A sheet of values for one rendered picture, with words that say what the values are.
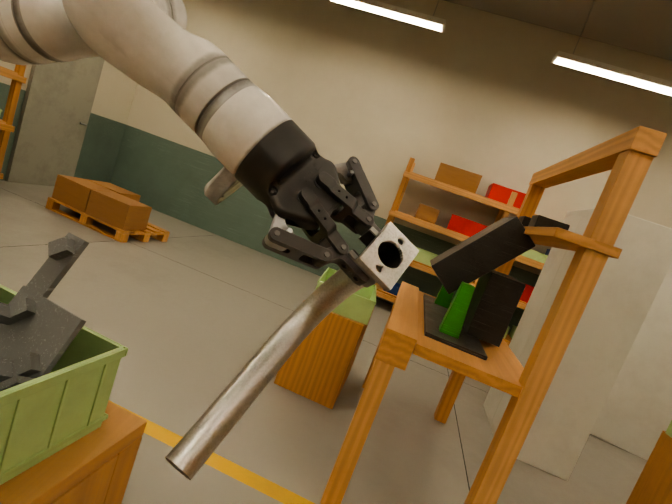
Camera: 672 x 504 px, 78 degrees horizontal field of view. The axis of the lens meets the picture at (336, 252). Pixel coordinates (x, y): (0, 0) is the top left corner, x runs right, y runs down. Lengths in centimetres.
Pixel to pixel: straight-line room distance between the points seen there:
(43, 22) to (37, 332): 53
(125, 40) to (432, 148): 642
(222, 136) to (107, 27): 12
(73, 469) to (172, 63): 70
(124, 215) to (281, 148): 503
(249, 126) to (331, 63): 689
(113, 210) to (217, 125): 511
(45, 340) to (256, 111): 59
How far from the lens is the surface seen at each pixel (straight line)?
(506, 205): 615
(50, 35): 49
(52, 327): 85
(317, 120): 704
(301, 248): 36
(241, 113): 37
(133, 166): 840
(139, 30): 41
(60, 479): 88
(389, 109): 689
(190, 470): 42
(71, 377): 83
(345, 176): 42
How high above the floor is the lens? 137
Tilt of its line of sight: 8 degrees down
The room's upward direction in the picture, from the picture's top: 20 degrees clockwise
